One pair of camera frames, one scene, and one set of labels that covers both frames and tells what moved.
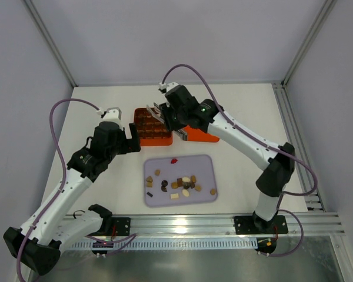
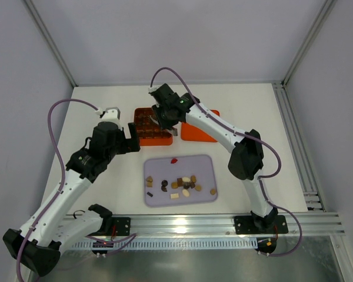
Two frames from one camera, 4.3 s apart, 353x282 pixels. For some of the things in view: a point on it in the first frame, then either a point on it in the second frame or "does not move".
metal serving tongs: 157,113 → 174,128
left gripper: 129,144 does not move
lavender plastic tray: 179,180 does not move
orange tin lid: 197,135 does not move
